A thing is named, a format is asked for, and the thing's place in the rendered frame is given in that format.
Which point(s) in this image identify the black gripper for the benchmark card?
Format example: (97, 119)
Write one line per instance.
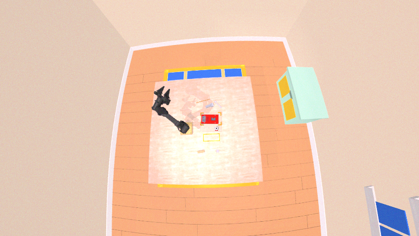
(161, 98)

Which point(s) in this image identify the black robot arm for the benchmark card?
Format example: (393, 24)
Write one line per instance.
(163, 112)

